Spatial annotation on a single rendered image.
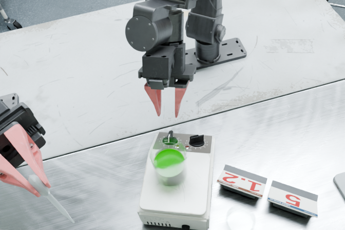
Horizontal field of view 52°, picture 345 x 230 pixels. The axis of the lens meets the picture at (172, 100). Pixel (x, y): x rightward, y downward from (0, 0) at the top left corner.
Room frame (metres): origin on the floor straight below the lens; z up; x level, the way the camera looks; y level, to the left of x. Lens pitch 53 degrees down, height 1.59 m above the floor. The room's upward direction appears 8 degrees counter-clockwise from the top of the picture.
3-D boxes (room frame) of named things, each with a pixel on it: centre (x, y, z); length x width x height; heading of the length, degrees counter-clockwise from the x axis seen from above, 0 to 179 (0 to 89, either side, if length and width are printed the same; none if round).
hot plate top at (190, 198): (0.28, 0.01, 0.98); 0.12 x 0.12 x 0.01; 76
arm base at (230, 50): (0.65, -0.11, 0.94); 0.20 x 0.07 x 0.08; 99
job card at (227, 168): (0.29, -0.12, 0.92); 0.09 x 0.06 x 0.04; 61
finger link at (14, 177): (0.22, 0.19, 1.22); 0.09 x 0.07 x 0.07; 40
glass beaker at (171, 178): (0.29, 0.02, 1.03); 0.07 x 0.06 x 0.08; 77
